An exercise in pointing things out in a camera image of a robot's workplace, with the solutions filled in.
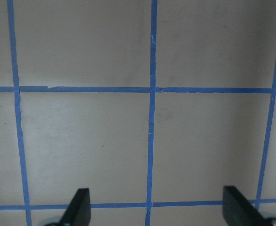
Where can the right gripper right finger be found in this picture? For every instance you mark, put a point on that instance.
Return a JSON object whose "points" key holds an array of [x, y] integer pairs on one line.
{"points": [[237, 210]]}

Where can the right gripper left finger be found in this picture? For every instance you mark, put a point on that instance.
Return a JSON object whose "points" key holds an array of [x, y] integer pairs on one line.
{"points": [[78, 212]]}

